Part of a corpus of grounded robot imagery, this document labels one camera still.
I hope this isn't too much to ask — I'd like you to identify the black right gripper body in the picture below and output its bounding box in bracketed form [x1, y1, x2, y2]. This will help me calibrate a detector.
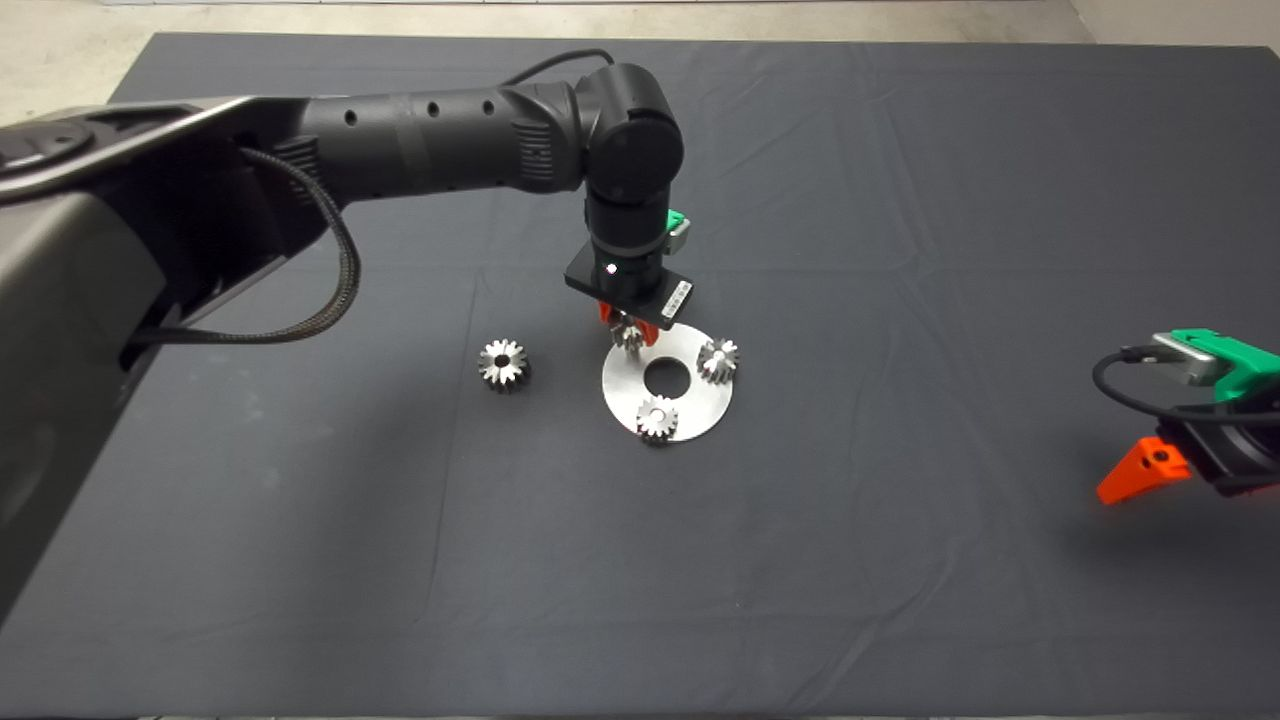
[1155, 395, 1280, 499]

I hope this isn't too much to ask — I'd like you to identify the black right camera cable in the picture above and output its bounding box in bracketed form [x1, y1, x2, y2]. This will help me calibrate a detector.
[1092, 345, 1280, 429]

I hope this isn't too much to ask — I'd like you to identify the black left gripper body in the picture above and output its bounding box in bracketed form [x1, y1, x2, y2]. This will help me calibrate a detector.
[564, 245, 696, 331]

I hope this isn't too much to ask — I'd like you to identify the green right camera mount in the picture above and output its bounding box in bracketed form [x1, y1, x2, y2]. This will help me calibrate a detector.
[1170, 328, 1280, 406]

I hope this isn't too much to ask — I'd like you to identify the large steel gear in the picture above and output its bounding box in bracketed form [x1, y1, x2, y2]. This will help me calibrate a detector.
[477, 338, 531, 393]

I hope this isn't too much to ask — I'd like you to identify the braided black arm cable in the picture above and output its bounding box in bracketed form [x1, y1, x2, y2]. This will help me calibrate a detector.
[125, 148, 363, 346]

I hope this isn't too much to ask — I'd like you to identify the grey right camera box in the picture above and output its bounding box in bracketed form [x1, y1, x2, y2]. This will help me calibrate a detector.
[1150, 332, 1226, 386]

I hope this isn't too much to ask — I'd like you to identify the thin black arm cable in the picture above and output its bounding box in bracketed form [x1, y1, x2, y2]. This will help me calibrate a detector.
[500, 47, 616, 89]

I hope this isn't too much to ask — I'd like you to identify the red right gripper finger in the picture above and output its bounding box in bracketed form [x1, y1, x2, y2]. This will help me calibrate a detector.
[1096, 436, 1196, 506]

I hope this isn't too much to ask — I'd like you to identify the dark grey table cloth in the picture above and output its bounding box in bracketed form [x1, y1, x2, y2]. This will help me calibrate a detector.
[0, 33, 1280, 716]

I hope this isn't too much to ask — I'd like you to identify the round metal plate with pegs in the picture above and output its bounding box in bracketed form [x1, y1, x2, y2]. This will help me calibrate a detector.
[601, 322, 734, 444]

